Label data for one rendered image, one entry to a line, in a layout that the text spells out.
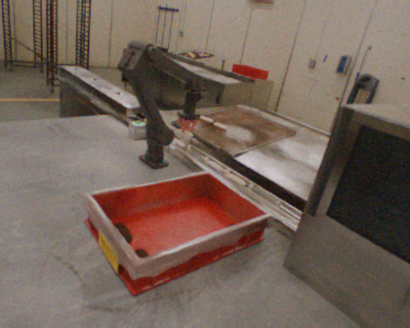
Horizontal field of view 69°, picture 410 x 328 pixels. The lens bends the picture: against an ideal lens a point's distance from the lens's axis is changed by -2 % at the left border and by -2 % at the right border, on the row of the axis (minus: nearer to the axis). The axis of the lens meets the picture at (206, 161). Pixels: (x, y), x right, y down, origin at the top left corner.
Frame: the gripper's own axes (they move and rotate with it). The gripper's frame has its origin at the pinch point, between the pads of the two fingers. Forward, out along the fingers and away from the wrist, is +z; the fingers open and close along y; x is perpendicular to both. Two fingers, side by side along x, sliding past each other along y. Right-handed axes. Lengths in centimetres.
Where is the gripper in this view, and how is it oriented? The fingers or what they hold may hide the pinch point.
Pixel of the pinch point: (185, 130)
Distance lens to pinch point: 151.6
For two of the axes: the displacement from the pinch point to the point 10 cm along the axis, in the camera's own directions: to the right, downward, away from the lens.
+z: -1.7, 9.0, 3.9
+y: -7.5, 1.4, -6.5
